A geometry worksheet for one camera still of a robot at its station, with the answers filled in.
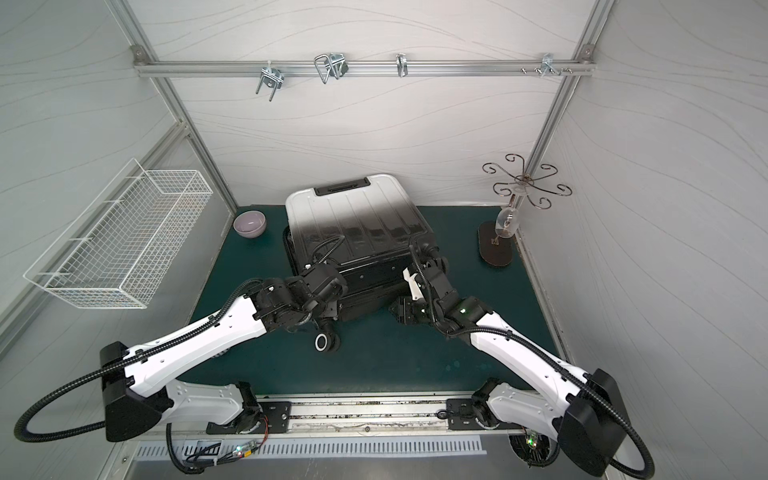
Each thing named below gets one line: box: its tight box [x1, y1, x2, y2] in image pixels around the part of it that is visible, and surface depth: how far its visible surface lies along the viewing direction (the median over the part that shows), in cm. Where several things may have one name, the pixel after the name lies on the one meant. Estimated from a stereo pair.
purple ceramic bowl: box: [233, 210, 267, 239], surface depth 113 cm
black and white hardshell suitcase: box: [282, 174, 436, 353], surface depth 87 cm
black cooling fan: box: [508, 428, 560, 468], surface depth 73 cm
